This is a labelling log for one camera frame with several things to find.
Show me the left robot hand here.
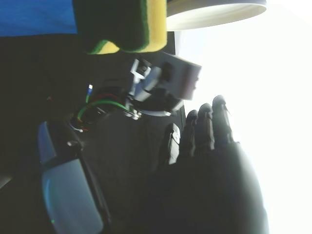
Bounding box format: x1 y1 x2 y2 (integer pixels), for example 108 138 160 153
38 95 270 234

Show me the yellow and green sponge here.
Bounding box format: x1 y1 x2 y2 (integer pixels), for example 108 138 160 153
73 0 168 55

